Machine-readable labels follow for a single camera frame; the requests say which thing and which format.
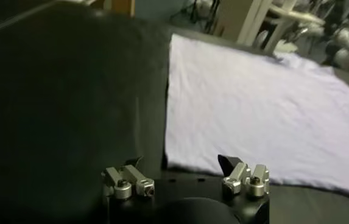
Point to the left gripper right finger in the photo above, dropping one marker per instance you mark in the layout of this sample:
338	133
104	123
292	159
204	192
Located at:
238	173

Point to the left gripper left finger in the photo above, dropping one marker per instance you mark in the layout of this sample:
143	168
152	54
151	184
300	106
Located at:
122	185

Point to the lavender t-shirt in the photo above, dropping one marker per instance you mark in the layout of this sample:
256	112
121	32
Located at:
253	106

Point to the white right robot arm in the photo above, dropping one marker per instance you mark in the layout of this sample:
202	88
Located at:
347	45

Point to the large matte black table cover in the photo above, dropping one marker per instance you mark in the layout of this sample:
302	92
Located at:
314	210

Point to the tall white cardboard box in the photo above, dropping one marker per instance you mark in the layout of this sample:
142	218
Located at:
238	18

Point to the white height-adjustable side table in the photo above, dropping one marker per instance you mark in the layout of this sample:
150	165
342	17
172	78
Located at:
284	24

